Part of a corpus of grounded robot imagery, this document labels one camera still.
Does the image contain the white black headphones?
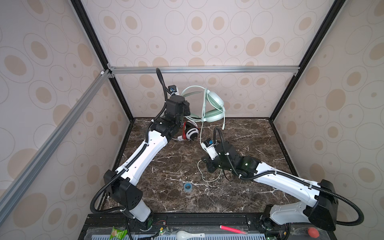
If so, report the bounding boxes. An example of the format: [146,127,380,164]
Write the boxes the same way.
[172,121,200,142]

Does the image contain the mint green headphones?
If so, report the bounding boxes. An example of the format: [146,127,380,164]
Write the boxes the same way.
[181,86,226,124]

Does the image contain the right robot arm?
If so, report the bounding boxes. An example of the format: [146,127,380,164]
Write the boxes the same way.
[201,128,365,232]

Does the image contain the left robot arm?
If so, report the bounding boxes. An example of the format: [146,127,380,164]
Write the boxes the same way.
[90,68,190,225]

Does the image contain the small blue tape roll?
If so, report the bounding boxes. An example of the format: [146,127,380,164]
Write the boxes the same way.
[184,182,193,193]

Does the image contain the pink marker pen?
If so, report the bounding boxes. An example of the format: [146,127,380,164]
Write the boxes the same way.
[220,225,248,235]

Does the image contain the white plastic spoon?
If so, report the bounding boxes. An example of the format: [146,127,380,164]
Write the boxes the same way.
[176,231,206,240]

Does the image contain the red ball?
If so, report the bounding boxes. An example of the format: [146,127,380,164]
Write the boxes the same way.
[307,227,320,239]

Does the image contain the green snack packet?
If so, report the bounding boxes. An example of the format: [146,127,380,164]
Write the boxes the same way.
[109,227,128,240]

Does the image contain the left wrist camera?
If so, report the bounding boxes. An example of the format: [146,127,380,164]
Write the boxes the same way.
[168,85,179,96]

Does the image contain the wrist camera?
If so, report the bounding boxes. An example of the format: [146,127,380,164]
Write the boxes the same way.
[201,138,218,161]
[168,85,179,96]

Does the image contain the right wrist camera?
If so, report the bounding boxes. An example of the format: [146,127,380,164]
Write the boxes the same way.
[201,138,218,161]

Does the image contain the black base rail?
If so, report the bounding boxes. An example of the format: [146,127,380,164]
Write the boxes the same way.
[86,212,328,233]

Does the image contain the horizontal aluminium rail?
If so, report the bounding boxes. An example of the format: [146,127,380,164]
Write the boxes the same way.
[111,66,300,75]

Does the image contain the left diagonal aluminium rail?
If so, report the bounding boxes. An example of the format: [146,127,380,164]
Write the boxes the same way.
[1,70,111,225]

